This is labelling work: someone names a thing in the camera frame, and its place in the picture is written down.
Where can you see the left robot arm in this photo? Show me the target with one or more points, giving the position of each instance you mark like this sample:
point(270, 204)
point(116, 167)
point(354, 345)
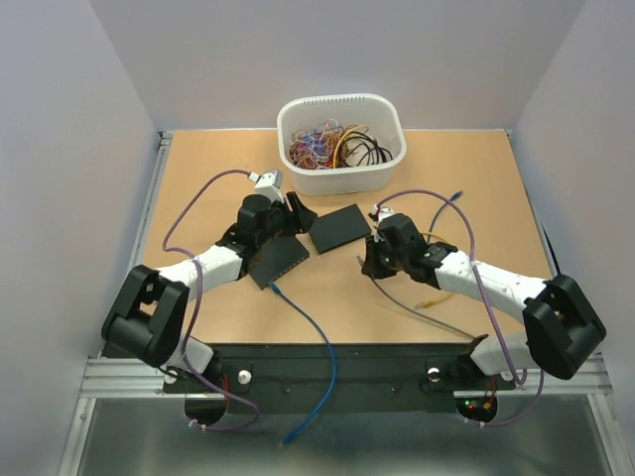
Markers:
point(147, 317)

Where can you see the aluminium frame rail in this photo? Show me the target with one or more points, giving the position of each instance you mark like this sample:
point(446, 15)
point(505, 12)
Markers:
point(105, 378)

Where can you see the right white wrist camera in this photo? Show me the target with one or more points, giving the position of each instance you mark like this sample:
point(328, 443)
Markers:
point(378, 213)

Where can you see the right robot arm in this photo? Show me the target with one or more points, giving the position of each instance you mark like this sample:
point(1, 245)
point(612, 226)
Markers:
point(560, 331)

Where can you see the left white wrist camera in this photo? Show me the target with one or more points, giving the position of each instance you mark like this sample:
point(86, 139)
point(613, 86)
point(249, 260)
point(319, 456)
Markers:
point(268, 184)

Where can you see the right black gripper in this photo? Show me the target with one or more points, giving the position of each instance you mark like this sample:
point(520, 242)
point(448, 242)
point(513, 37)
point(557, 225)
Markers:
point(371, 264)

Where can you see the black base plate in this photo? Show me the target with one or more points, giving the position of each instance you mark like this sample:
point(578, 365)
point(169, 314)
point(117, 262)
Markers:
point(284, 379)

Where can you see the white plastic bin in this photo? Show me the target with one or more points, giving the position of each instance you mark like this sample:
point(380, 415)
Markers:
point(336, 144)

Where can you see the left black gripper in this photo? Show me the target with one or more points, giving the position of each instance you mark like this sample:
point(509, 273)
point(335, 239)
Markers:
point(302, 218)

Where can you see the black network switch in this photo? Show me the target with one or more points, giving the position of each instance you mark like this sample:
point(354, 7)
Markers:
point(278, 258)
point(339, 228)

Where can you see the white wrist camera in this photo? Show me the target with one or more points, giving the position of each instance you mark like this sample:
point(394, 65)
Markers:
point(378, 213)
point(268, 184)

